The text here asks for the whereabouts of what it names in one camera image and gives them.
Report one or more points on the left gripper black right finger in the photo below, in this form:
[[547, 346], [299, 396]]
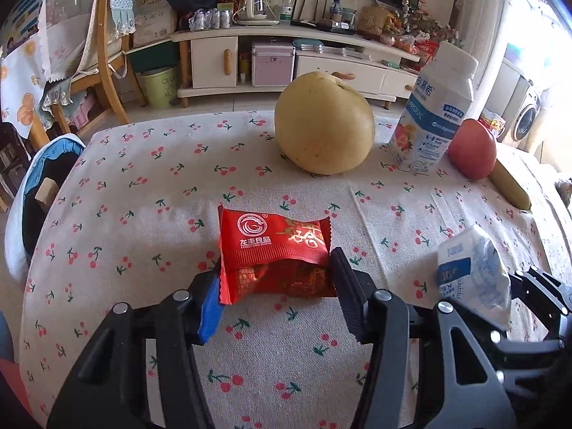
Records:
[[457, 387]]

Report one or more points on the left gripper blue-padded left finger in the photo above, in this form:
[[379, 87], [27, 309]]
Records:
[[106, 387]]

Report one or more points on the white plastic bag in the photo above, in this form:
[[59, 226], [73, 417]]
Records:
[[470, 271]]

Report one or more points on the red snack wrapper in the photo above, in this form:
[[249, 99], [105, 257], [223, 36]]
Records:
[[264, 253]]

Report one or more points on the cherry print tablecloth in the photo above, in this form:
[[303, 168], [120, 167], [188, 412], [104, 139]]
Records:
[[137, 219]]

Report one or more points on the yellow banana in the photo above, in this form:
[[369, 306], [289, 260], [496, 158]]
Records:
[[507, 185]]

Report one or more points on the red apple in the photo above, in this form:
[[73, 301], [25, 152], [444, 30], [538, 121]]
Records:
[[473, 150]]

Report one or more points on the white milk carton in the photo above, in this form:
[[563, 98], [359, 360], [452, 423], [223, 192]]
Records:
[[436, 108]]

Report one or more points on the washing machine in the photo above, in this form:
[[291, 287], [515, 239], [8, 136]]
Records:
[[518, 103]]

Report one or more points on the yellow round pear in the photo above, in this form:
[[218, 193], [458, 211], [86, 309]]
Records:
[[323, 125]]

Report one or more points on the light wooden chair right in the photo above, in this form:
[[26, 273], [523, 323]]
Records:
[[104, 59]]

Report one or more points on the green waste bin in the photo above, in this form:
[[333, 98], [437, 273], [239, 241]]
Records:
[[160, 86]]

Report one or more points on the dining table with orange cloth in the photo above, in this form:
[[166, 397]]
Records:
[[22, 88]]

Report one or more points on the pink storage box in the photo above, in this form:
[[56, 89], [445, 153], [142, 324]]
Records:
[[272, 64]]

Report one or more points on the white tv cabinet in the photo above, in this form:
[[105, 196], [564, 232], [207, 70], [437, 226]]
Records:
[[219, 61]]

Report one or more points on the white electric kettle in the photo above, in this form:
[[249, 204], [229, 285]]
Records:
[[255, 13]]

